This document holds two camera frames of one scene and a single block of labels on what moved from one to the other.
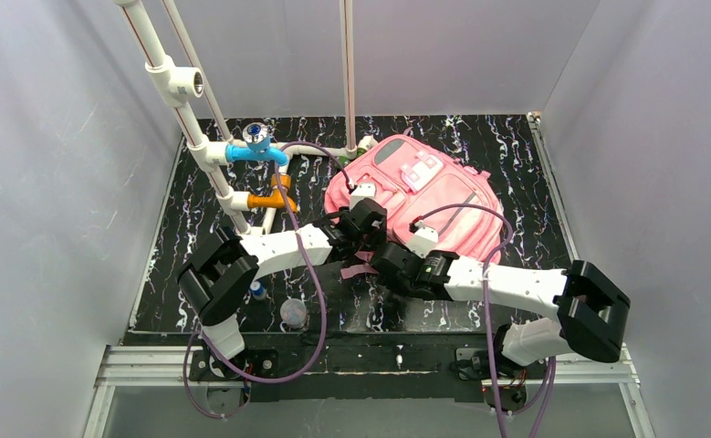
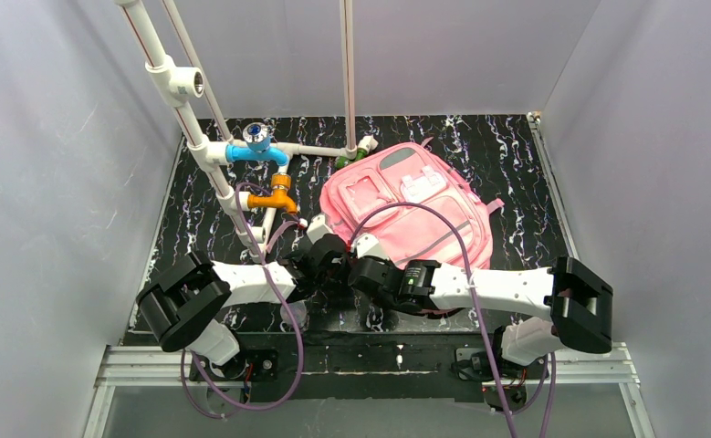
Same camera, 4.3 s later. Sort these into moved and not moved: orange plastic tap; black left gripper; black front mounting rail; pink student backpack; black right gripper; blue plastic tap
Moved: black right gripper; pink student backpack; black left gripper
Not moved: orange plastic tap; black front mounting rail; blue plastic tap
